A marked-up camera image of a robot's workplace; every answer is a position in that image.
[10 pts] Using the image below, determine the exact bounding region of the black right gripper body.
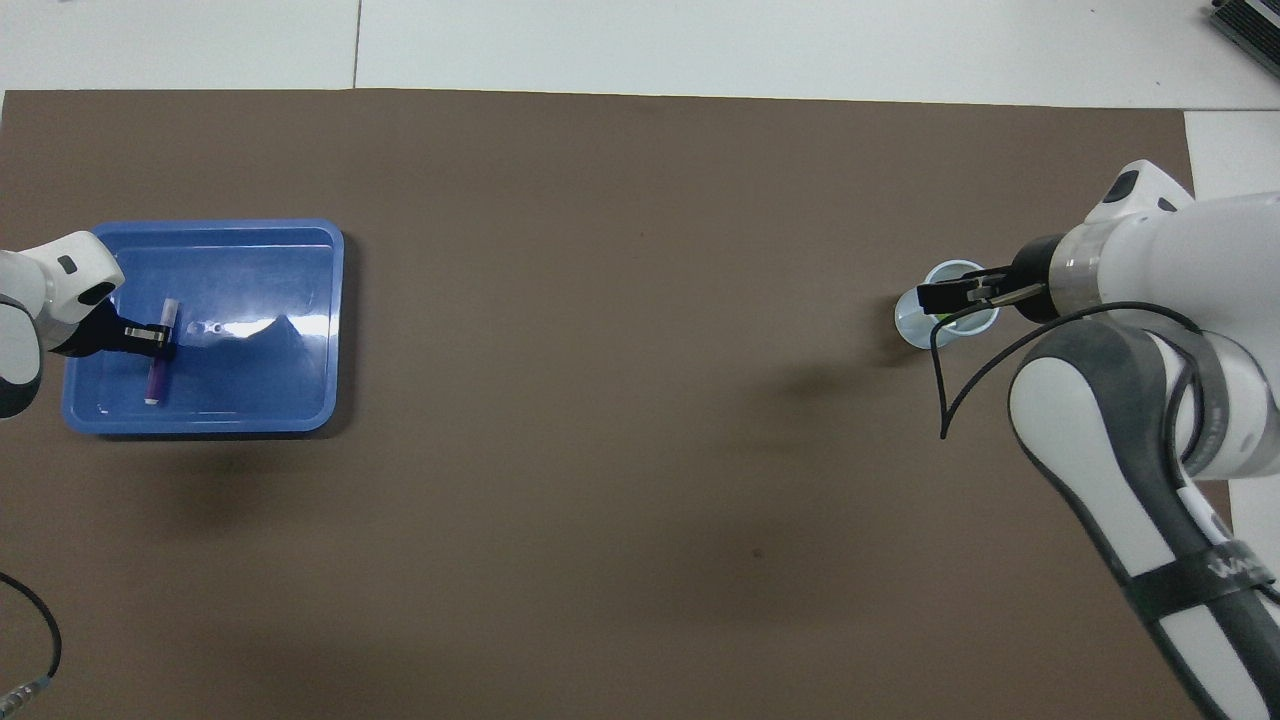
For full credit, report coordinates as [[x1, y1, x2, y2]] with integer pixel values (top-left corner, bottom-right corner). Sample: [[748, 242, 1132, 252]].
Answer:
[[1010, 235, 1063, 323]]

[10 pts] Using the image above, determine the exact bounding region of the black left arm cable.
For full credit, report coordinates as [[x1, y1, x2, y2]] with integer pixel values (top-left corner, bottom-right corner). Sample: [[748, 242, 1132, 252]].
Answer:
[[0, 572, 63, 713]]

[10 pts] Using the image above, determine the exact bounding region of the blue plastic tray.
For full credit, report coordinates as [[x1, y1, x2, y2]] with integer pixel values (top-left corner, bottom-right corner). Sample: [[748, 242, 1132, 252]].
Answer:
[[61, 219, 346, 438]]

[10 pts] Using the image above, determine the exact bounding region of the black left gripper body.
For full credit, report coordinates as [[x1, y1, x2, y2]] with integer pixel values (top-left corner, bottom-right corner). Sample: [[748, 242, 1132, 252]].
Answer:
[[50, 300, 129, 359]]

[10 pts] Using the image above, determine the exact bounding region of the pale blue plastic cup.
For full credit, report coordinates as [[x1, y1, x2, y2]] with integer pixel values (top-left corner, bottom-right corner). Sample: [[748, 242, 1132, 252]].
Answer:
[[895, 260, 1001, 349]]

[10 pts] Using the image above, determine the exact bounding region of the grey ribbed device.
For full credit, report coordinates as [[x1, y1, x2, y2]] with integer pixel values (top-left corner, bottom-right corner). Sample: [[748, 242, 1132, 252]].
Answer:
[[1208, 0, 1280, 76]]

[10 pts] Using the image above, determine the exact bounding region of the purple pen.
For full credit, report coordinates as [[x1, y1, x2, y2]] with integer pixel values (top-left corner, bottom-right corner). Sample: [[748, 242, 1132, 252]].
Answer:
[[145, 298, 182, 406]]

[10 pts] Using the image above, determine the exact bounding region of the brown table mat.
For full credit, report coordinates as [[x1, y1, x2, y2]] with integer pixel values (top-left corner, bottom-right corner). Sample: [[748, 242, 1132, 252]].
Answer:
[[0, 88, 1259, 720]]

